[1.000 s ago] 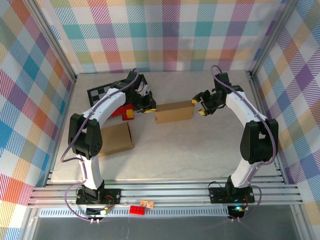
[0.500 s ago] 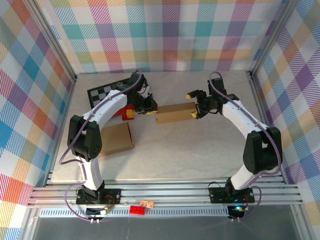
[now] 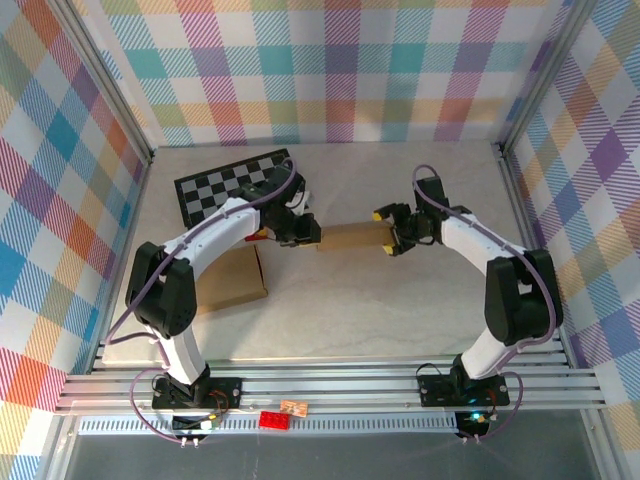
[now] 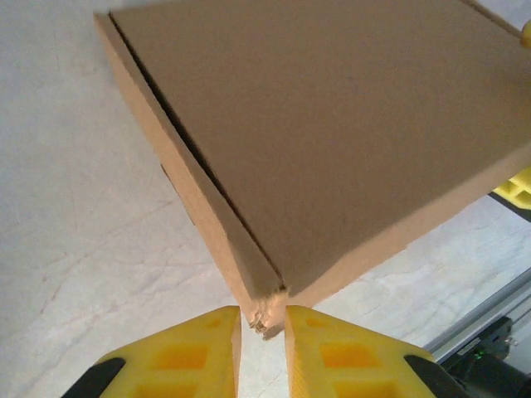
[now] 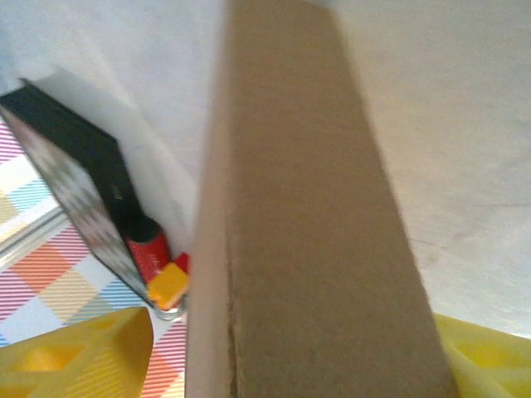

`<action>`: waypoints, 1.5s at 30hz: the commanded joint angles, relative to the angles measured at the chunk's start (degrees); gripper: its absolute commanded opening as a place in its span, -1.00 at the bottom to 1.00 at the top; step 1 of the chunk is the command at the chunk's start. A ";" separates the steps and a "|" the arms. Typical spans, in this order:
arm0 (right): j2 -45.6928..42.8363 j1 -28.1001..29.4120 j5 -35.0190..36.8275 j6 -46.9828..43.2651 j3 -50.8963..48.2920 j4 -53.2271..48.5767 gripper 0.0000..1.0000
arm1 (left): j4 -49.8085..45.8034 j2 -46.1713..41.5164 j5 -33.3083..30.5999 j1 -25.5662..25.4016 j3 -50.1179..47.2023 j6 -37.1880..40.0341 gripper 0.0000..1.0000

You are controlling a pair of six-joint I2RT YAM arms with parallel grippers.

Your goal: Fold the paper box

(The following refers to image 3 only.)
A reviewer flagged white slotted cable duct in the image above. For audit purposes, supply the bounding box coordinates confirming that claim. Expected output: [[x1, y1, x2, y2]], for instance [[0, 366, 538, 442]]
[[77, 417, 459, 436]]

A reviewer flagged aluminium frame bar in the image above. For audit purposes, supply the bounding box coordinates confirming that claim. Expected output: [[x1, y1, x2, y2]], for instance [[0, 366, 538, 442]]
[[37, 414, 81, 480], [582, 409, 626, 480]]

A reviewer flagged black and grey checkerboard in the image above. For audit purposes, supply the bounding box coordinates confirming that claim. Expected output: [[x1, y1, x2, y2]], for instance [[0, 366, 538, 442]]
[[173, 148, 296, 229]]

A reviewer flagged aluminium frame post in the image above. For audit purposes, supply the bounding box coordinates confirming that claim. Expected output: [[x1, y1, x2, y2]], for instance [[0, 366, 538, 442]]
[[47, 0, 156, 164], [494, 0, 604, 156]]

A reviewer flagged red studded toy brick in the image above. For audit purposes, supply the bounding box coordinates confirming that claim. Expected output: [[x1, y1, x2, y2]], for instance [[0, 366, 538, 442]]
[[258, 409, 292, 431]]

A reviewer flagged small controller board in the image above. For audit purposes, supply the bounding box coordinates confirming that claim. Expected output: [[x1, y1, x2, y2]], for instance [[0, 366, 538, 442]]
[[171, 412, 225, 434], [455, 409, 490, 429]]

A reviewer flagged purple cable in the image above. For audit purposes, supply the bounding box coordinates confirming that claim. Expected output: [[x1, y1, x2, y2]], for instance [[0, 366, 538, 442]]
[[104, 157, 304, 446], [410, 163, 557, 446]]

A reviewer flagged wide aluminium frame rail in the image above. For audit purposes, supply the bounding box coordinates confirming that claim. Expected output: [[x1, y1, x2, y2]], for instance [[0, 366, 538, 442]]
[[54, 352, 609, 416]]

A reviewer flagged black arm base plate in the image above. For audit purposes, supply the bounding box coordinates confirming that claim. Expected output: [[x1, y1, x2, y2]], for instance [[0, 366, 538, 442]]
[[151, 375, 244, 410], [417, 372, 511, 407]]

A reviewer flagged narrow aluminium side rail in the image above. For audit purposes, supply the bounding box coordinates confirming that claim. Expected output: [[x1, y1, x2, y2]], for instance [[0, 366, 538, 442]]
[[497, 142, 574, 364]]

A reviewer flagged brown cardboard mailer box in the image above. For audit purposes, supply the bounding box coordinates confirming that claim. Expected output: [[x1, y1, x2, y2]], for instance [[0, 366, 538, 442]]
[[194, 245, 270, 315], [316, 221, 399, 253]]

